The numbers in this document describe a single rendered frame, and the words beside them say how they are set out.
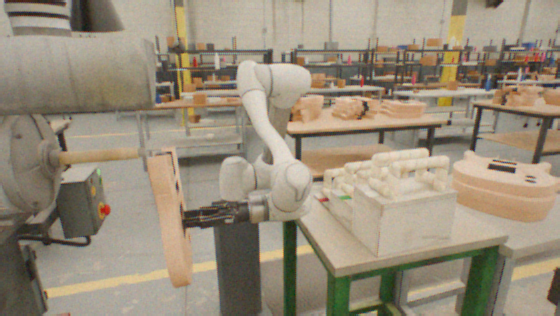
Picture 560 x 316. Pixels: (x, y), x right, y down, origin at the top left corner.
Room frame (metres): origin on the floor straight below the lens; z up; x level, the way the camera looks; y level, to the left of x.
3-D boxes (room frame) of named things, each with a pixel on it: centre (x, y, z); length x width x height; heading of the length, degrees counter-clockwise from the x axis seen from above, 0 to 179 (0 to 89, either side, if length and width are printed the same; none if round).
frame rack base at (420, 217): (0.89, -0.38, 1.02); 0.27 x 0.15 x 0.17; 109
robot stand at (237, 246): (1.61, 0.26, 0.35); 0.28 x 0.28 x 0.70; 8
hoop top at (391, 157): (0.92, -0.37, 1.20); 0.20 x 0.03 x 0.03; 108
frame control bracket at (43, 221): (0.90, 0.74, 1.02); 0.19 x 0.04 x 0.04; 15
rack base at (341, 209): (1.03, -0.33, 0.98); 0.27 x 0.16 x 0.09; 109
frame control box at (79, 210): (0.96, 0.75, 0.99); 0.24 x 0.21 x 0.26; 105
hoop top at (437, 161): (0.84, -0.40, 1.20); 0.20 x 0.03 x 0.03; 108
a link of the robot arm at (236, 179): (1.62, 0.25, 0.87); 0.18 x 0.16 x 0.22; 109
